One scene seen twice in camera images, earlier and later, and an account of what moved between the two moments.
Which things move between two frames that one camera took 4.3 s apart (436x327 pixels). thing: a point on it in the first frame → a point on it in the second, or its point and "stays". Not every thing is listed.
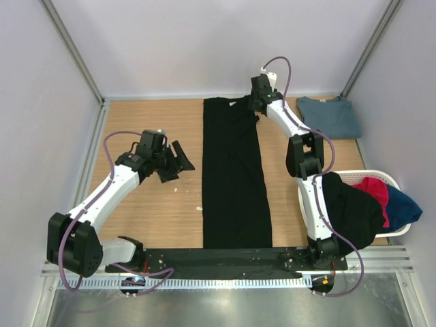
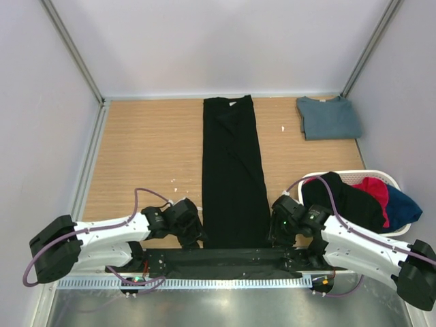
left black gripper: x=183 y=164 → x=197 y=233
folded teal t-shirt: x=336 y=118 stays
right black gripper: x=251 y=102 → x=274 y=232
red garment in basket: x=379 y=188 stays
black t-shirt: x=236 y=209 stays
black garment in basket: x=355 y=215 stays
